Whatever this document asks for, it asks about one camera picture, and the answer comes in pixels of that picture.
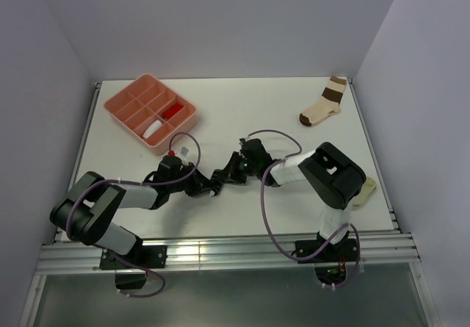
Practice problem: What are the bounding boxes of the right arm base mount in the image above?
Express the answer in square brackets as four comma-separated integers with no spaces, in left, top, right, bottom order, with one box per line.
[291,239,361,291]

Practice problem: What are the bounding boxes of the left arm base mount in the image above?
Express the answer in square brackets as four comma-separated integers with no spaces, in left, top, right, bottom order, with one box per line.
[99,245,168,298]

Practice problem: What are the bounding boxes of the pale green ankle sock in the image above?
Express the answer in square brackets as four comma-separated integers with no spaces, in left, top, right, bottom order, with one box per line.
[352,177,377,207]

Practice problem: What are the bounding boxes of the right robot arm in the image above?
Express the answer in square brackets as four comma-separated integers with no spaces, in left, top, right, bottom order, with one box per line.
[211,138,366,261]

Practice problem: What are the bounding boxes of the black white striped ankle sock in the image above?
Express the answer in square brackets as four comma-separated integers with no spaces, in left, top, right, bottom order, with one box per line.
[209,171,223,197]

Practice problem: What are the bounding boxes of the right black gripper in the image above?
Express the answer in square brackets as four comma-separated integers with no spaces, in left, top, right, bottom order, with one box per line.
[217,151,260,184]

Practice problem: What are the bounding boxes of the white sock with black stripes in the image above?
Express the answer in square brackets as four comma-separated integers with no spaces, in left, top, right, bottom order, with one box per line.
[142,120,162,139]

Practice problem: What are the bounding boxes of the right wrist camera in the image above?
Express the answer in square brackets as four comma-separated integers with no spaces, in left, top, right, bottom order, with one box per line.
[239,136,250,149]

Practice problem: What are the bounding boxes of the cream brown striped sock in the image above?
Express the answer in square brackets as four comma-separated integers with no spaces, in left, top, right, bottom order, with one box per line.
[299,76,347,127]

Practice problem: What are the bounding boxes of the beige reindeer sock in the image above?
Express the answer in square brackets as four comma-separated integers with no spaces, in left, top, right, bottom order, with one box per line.
[161,103,184,121]

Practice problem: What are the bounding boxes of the pink compartment organizer tray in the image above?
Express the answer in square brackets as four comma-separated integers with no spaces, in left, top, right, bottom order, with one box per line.
[104,74,198,155]

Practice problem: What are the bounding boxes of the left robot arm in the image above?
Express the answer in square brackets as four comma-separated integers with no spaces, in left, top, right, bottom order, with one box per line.
[50,155,220,267]

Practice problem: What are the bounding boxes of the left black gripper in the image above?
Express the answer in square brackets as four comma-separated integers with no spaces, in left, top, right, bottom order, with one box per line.
[167,162,216,197]

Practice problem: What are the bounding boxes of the aluminium table front rail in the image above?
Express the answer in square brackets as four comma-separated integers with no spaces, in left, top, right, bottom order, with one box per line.
[34,231,421,276]

